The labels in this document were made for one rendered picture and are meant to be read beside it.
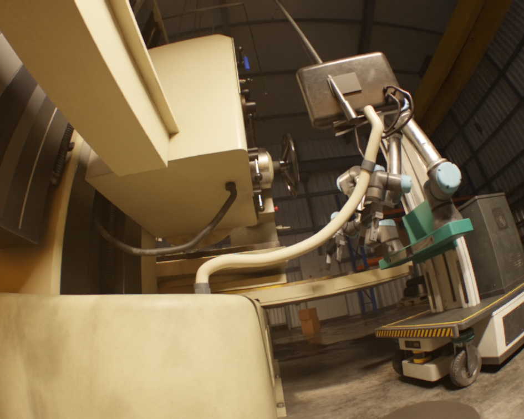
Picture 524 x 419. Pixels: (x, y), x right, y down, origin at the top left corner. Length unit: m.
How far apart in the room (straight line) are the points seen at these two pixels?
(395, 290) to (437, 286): 8.08
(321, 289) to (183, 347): 1.38
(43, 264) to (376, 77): 1.26
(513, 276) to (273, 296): 1.50
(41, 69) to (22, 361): 0.75
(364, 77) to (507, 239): 1.14
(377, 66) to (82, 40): 0.86
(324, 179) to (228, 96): 9.21
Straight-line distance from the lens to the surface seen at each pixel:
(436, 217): 1.24
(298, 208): 9.46
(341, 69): 0.94
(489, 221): 1.52
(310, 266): 8.25
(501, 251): 1.53
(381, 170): 1.12
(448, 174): 1.14
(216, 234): 1.59
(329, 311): 8.22
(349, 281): 1.90
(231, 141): 0.92
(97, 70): 0.66
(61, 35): 0.63
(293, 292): 1.82
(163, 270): 1.81
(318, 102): 0.88
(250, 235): 1.78
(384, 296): 9.46
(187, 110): 1.07
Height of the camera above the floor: 0.53
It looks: 23 degrees up
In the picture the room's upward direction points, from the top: 9 degrees counter-clockwise
